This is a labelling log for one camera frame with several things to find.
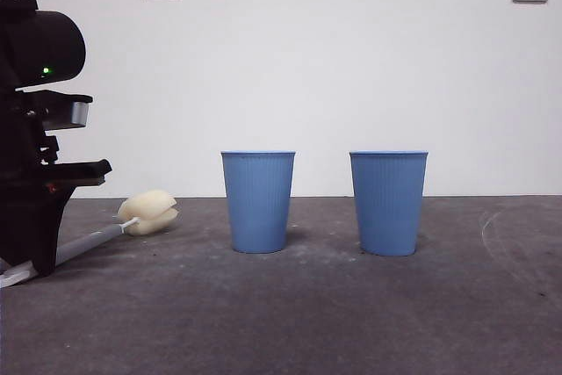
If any sponge cup brush grey handle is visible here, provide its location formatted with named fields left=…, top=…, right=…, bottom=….
left=0, top=189, right=178, bottom=289

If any blue ribbed plastic cup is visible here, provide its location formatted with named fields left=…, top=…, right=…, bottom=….
left=349, top=151, right=429, bottom=257
left=220, top=150, right=297, bottom=255

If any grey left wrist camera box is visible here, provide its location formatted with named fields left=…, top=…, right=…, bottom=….
left=43, top=93, right=94, bottom=130

